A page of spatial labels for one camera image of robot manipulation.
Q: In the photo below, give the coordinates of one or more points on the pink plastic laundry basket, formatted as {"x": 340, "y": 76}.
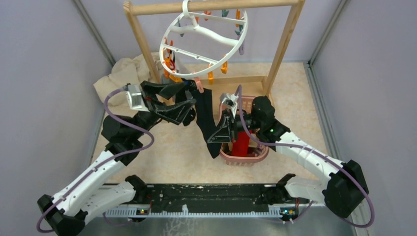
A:
{"x": 225, "y": 152}

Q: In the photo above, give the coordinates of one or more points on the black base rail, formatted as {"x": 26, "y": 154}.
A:
{"x": 211, "y": 201}

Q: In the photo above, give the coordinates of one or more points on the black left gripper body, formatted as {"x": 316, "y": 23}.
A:
{"x": 149, "y": 95}

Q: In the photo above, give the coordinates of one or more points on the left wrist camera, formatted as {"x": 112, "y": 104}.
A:
{"x": 134, "y": 98}

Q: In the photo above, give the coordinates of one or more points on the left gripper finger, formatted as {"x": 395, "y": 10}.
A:
{"x": 172, "y": 113}
{"x": 167, "y": 91}

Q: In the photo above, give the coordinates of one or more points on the lilac plastic clip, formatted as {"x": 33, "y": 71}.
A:
{"x": 241, "y": 49}

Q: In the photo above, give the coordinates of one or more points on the plain red sock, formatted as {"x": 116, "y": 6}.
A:
{"x": 241, "y": 145}

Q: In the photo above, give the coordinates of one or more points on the white round clip hanger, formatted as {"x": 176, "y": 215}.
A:
{"x": 197, "y": 41}

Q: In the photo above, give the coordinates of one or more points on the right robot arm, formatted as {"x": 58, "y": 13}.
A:
{"x": 339, "y": 185}

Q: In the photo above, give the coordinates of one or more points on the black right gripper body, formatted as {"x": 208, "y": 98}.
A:
{"x": 232, "y": 124}

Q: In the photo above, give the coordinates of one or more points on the black patterned sport sock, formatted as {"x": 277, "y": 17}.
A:
{"x": 185, "y": 96}

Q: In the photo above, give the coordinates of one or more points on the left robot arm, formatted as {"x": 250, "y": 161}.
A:
{"x": 133, "y": 110}

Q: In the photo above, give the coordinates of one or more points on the beige crumpled cloth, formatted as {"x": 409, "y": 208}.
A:
{"x": 125, "y": 71}

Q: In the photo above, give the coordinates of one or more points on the orange plastic clip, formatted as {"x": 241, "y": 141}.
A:
{"x": 211, "y": 77}

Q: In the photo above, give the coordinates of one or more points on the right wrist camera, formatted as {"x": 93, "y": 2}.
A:
{"x": 229, "y": 101}

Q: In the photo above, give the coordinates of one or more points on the wooden drying rack frame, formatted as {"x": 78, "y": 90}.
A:
{"x": 132, "y": 12}

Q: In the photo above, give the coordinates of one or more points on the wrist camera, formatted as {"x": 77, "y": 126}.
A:
{"x": 229, "y": 101}
{"x": 134, "y": 98}

